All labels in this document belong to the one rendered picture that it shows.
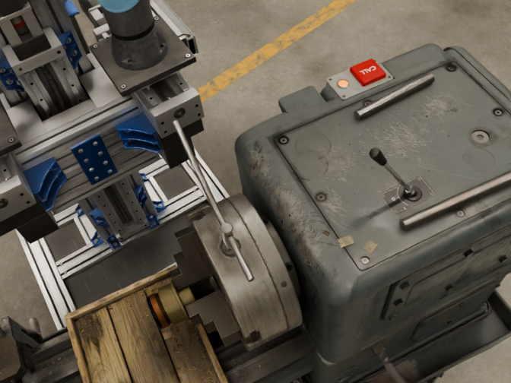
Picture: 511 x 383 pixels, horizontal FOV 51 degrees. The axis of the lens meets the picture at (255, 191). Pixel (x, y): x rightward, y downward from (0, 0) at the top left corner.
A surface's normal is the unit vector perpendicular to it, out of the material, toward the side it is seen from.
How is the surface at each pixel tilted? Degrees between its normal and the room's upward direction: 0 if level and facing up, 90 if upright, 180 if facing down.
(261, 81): 0
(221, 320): 9
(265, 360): 0
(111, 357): 0
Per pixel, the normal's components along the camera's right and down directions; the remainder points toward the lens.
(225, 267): 0.07, -0.29
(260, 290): 0.24, 0.11
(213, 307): -0.15, -0.66
